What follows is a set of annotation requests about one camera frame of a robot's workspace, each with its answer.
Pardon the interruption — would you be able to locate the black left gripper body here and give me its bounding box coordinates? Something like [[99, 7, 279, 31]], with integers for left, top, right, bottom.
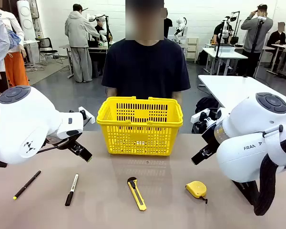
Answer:
[[47, 132, 83, 148]]

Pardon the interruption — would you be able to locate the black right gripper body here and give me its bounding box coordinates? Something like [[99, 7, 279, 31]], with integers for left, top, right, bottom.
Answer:
[[201, 127, 221, 150]]

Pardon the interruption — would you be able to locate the yellow tape measure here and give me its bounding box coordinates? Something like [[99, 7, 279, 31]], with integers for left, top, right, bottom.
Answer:
[[185, 180, 208, 205]]

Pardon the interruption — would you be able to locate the black marker white label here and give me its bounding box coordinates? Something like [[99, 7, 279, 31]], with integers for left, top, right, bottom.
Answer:
[[64, 173, 79, 207]]

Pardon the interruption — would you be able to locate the person's left forearm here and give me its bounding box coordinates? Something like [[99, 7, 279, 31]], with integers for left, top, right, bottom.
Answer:
[[172, 90, 183, 105]]

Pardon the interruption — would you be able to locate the person's right forearm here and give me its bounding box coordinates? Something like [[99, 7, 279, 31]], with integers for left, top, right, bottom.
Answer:
[[106, 87, 118, 98]]

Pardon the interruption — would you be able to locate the yellow plastic shopping basket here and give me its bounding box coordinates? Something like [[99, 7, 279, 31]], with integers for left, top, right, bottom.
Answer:
[[96, 96, 184, 157]]

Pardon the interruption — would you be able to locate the person in navy T-shirt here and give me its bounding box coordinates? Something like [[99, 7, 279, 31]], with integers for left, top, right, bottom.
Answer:
[[101, 0, 191, 100]]

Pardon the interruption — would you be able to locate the person in black at robot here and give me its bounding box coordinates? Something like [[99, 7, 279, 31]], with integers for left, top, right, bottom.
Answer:
[[212, 16, 232, 45]]

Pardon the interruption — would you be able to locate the person in grey hoodie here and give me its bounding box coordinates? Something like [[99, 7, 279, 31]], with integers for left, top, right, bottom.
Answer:
[[64, 3, 101, 83]]

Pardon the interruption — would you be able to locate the standing person in grey sweater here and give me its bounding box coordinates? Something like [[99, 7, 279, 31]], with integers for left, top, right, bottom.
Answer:
[[240, 3, 274, 77]]

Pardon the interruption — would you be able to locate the background person in black shirt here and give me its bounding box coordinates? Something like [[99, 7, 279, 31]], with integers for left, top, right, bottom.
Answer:
[[163, 8, 174, 39]]

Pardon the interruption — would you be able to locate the seated person in black jacket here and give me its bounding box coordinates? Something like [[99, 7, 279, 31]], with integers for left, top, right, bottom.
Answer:
[[266, 21, 286, 69]]

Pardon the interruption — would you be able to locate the black bag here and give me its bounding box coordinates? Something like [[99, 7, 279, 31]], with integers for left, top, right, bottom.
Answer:
[[194, 96, 220, 134]]

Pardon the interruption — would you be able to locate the large white table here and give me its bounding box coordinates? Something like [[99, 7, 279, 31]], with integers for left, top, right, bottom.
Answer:
[[197, 74, 286, 110]]

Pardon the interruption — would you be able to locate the black mounting strut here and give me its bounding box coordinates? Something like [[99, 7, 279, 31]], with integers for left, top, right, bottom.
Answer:
[[232, 180, 261, 206]]

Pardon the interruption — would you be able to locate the black pen yellow tip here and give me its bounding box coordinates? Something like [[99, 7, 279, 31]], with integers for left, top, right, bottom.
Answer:
[[13, 169, 42, 200]]

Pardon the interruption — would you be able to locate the yellow utility knife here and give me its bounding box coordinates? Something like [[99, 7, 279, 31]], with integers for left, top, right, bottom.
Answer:
[[127, 177, 147, 211]]

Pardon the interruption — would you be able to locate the white background table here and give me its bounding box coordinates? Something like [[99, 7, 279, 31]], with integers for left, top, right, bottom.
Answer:
[[202, 47, 248, 75]]

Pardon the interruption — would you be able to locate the mannequin with orange trousers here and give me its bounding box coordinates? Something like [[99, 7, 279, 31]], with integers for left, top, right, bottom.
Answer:
[[0, 9, 30, 88]]

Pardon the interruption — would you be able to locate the white drawer cabinet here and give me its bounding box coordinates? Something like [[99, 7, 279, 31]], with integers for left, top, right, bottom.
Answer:
[[186, 36, 200, 63]]

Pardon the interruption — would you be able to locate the black pole stand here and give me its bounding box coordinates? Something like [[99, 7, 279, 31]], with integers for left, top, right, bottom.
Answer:
[[214, 20, 227, 74]]

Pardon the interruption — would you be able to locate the grey background workbench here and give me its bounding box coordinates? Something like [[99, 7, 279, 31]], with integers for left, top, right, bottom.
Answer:
[[59, 42, 110, 79]]

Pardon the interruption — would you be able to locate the black office chair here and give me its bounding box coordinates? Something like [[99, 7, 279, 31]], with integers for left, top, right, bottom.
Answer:
[[35, 37, 63, 67]]

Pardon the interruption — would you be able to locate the white background desk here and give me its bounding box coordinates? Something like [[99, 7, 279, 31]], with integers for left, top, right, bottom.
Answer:
[[266, 43, 286, 79]]

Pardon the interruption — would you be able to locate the white background robot with stand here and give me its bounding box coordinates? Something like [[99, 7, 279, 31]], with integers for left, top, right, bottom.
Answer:
[[88, 13, 110, 42]]

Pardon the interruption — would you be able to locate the tall white air conditioner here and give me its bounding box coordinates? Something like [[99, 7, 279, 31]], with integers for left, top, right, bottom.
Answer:
[[16, 0, 36, 41]]

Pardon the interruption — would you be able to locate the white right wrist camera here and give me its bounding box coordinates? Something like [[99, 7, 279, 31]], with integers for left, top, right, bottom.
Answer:
[[191, 107, 222, 128]]

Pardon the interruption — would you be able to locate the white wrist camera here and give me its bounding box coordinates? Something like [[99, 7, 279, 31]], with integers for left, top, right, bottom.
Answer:
[[78, 106, 96, 126], [191, 107, 222, 128]]

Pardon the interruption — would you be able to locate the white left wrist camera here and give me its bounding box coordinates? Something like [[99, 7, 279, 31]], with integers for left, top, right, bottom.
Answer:
[[78, 106, 96, 126]]

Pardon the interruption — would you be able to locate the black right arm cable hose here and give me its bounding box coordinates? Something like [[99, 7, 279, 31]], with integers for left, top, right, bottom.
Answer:
[[254, 137, 286, 217]]

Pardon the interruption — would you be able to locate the black camera tripod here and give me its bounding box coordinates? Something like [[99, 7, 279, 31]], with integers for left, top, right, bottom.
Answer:
[[243, 16, 267, 78]]

